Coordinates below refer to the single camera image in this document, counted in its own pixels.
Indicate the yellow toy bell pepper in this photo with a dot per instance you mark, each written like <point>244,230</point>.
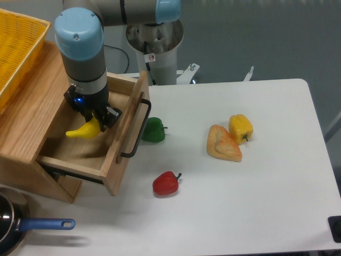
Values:
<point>240,128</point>

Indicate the wooden drawer cabinet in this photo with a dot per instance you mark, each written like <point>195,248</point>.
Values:
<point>25,123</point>

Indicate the orange toy pastry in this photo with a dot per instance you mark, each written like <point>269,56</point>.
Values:
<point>221,145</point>

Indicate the red toy bell pepper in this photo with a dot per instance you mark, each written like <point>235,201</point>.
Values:
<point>166,184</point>

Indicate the green toy bell pepper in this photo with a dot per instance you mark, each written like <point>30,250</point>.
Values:
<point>154,130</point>

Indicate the open wooden top drawer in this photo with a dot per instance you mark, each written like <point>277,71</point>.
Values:
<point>102,159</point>

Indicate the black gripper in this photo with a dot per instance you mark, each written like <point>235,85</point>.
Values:
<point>91,99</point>

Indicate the black pan blue handle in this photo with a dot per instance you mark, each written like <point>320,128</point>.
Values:
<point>16,220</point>

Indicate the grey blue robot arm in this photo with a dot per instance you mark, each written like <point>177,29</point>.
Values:
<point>79,36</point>

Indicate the yellow plastic basket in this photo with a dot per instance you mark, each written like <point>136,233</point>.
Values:
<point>22,38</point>

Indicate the black corner device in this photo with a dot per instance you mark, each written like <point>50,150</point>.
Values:
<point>334,224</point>

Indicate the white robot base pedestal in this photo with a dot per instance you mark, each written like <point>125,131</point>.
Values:
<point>156,52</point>

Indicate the yellow toy banana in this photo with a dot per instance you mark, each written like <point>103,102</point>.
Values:
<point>87,131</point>

